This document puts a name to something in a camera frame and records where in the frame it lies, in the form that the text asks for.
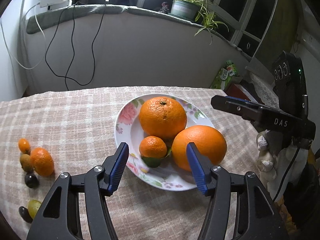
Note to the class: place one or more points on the green plum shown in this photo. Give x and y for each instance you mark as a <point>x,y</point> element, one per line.
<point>34,206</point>

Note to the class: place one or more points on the white power strip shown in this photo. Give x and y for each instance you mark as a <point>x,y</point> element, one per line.
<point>53,0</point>

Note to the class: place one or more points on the person's right hand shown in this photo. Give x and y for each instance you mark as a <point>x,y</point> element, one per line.
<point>265,162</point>

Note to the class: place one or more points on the dark purple plum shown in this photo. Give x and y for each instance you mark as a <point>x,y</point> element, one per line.
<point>24,214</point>
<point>31,181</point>

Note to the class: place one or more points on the small yellow-brown fruit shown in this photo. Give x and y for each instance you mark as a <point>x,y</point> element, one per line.
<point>26,163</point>

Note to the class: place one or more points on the white window frame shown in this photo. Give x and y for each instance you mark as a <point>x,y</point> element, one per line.
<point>247,12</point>

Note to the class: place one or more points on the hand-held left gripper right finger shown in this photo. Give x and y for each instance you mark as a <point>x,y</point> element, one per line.
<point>196,170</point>

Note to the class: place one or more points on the small figurine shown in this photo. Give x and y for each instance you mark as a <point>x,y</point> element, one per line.
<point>164,7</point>

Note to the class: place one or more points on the small mandarin with leaf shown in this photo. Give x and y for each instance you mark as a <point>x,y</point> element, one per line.
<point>152,147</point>

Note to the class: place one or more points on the white lace cloth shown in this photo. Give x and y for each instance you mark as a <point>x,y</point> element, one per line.
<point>265,90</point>

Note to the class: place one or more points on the red box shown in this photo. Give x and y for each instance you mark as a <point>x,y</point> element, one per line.
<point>240,91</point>

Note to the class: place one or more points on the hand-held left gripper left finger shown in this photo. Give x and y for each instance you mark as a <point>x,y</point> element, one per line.
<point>117,170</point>

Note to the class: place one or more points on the person's right forearm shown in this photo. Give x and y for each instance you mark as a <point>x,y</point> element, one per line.
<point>281,170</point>

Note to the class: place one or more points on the kumquat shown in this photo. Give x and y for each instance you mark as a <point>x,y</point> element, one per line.
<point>24,145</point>

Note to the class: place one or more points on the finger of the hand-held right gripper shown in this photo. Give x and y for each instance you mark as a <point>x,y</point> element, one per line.
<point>237,99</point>
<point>237,108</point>

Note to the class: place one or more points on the large smooth orange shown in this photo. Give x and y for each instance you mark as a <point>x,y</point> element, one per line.
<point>207,145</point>

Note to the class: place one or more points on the potted spider plant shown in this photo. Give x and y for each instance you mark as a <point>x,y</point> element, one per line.
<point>185,8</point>

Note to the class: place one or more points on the white floral plate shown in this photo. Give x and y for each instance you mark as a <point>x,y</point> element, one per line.
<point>130,132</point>

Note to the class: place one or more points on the green printed bag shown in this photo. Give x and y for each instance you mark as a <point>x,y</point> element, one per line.
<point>223,76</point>

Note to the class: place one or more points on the beige checked tablecloth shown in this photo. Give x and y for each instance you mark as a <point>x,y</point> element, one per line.
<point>75,130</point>

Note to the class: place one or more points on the olive curtain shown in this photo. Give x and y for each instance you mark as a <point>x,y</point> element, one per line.
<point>275,17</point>

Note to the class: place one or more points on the large white board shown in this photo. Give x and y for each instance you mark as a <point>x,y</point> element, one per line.
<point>10,67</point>

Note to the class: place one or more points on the grey windowsill mat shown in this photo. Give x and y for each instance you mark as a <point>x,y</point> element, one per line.
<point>75,17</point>

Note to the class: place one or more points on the large bumpy orange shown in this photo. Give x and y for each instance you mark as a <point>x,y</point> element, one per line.
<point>162,120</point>

